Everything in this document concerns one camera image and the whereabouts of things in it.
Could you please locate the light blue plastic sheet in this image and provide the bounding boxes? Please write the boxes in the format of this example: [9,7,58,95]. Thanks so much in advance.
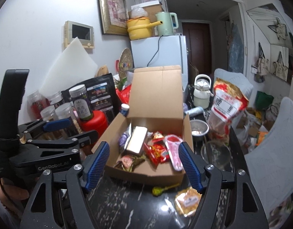
[228,24,245,73]

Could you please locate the brown cardboard carton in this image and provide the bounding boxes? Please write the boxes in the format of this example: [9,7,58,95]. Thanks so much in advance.
[134,1,162,25]

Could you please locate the black pouch bag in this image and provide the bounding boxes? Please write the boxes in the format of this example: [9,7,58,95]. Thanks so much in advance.
[61,73,119,122]

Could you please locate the yellow lollipop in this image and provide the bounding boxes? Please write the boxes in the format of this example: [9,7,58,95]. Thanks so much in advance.
[152,183,180,196]

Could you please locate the white refrigerator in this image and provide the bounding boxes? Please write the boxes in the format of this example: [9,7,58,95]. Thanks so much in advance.
[130,35,188,81]

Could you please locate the metal bowl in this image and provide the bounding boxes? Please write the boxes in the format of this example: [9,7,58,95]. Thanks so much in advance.
[189,119,209,136]

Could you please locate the yellow pot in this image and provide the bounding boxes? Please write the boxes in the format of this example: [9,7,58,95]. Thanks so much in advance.
[126,17,161,41]

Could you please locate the clear jar red contents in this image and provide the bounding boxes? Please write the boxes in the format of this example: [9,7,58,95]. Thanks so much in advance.
[27,90,48,120]

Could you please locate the cardboard box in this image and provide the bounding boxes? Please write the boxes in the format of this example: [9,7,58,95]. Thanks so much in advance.
[91,65,194,188]

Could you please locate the green foil snack packet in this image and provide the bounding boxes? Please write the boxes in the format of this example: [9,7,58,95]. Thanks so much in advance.
[114,154,146,172]

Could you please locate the black power cable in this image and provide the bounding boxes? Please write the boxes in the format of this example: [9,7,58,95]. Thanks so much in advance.
[146,35,165,67]

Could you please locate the person's left hand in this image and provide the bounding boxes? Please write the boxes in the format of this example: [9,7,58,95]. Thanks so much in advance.
[0,175,39,220]

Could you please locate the star shaped wall hanger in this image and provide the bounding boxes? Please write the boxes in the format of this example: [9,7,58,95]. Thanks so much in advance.
[268,18,287,41]

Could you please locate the wall intercom panel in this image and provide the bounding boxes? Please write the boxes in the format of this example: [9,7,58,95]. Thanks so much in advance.
[64,21,95,49]

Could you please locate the woven round fan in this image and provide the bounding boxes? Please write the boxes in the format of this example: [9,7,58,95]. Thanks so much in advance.
[119,48,134,77]

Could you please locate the red snack packet gold print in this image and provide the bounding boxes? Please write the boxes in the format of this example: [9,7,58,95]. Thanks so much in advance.
[144,143,171,165]

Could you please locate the green bag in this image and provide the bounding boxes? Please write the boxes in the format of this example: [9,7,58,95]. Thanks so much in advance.
[255,91,274,110]

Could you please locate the white foam board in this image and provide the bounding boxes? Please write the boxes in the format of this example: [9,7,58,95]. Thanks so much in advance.
[39,37,99,93]

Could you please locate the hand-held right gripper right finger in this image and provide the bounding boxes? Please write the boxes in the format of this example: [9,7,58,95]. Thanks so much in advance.
[178,142,268,229]

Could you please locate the green electric kettle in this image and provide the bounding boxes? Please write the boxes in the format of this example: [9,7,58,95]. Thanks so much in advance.
[155,11,178,37]

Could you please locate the small tan snack box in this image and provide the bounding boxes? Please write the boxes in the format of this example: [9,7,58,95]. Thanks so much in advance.
[126,126,148,154]

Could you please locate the pink snack packet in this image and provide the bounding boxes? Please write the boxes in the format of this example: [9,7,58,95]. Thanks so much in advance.
[164,135,184,171]

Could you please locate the red plastic container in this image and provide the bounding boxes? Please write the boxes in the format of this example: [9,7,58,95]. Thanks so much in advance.
[78,110,109,136]

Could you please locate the clear plastic jar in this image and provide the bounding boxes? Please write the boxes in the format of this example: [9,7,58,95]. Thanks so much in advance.
[47,91,64,108]
[40,105,59,122]
[55,103,80,134]

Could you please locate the round waffle in clear packet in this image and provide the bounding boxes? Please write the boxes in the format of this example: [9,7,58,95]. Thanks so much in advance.
[174,186,203,217]

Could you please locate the dark brown door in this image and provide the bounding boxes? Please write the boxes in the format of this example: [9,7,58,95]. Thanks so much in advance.
[181,21,212,75]

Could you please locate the framed picture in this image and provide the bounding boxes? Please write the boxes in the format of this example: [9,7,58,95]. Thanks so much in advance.
[97,0,129,36]

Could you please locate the small red snack packet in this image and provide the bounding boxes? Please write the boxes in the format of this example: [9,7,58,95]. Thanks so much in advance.
[151,131,165,141]

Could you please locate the white thermos kettle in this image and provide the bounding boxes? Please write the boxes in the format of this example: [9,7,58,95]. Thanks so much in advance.
[193,74,214,108]

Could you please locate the purple snack packet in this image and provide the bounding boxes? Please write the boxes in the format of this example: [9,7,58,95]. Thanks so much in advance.
[118,132,130,148]

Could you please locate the red plastic bag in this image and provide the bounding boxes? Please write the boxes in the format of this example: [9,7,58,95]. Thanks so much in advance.
[115,85,133,108]

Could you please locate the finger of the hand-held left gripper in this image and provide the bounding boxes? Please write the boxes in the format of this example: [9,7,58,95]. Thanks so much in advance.
[18,119,73,136]
[25,130,99,149]

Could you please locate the chair with light blue cover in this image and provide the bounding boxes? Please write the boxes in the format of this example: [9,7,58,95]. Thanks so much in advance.
[213,68,254,101]
[243,97,293,196]

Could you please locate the clear plastic bag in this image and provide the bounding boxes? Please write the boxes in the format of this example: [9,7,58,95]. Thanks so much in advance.
[131,6,148,19]

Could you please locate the canvas tote bag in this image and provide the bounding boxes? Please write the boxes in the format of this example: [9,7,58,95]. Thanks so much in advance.
[255,42,270,75]
[273,51,289,80]

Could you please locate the large red white snack bag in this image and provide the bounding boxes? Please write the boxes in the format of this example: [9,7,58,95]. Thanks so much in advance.
[206,77,249,146]

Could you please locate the wooden utensil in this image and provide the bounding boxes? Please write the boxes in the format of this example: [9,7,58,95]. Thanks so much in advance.
[95,65,109,78]

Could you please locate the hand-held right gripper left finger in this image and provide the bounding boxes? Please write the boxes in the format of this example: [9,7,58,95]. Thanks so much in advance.
[23,141,111,229]

